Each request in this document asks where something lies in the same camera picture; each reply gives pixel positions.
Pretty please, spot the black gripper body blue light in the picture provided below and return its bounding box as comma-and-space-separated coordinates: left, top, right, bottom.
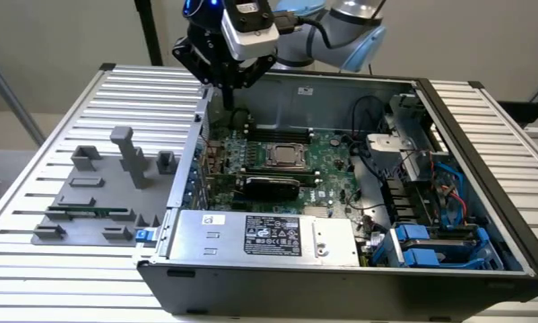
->
182, 0, 234, 65

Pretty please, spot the black RAM slot bank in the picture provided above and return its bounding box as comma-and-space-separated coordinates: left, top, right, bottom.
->
248, 129, 314, 142

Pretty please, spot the installed green RAM stick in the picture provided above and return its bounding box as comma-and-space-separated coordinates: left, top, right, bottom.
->
236, 167, 318, 178

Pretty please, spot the green RAM stick white label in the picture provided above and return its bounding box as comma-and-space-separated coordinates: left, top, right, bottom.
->
44, 206, 128, 217

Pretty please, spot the black stand pole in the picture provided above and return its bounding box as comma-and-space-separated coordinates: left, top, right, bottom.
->
132, 0, 163, 67

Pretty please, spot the silver CPU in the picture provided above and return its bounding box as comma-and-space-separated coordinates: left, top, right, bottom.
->
270, 145, 299, 162

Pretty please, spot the metal CPU socket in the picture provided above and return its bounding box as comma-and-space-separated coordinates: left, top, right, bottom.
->
260, 142, 308, 169

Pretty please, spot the green motherboard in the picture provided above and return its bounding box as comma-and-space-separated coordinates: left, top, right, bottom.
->
200, 127, 364, 217

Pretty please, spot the black graphics card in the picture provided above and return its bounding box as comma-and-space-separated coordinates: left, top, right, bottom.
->
239, 176, 303, 200

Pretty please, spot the grey metal disk bay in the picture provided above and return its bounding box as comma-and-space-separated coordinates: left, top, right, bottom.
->
364, 93, 450, 183

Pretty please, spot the grey metal pole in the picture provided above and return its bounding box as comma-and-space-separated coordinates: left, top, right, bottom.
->
0, 42, 46, 147

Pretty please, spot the grey parts rack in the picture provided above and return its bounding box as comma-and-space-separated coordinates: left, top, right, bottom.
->
29, 125, 180, 248

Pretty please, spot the black and white rating label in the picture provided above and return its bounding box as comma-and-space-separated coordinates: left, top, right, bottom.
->
242, 215, 303, 258

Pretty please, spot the silver power supply unit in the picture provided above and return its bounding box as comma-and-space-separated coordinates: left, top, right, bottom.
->
162, 209, 360, 268

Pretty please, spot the blue case latch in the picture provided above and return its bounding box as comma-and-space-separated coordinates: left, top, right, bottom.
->
132, 228, 155, 244

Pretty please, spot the blue drive caddy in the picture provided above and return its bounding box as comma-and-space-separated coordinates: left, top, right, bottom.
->
370, 221, 499, 271

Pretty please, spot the black open PC case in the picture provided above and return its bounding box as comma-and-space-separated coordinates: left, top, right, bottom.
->
135, 69, 538, 318

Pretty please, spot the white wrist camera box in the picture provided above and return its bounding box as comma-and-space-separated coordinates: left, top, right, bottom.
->
220, 0, 280, 62

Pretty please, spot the black camera cable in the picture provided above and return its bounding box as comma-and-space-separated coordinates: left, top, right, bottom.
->
272, 11, 332, 48

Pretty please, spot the black looped cable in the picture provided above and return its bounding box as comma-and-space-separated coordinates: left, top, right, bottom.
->
350, 95, 387, 138

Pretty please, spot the blue flat wire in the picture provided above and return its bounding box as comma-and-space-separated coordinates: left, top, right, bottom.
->
431, 160, 468, 234

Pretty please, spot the red wire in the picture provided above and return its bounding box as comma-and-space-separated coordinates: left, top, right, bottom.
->
446, 186, 471, 220

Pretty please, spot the black and silver desk frame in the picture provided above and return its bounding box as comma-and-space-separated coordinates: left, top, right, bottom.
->
495, 83, 538, 136

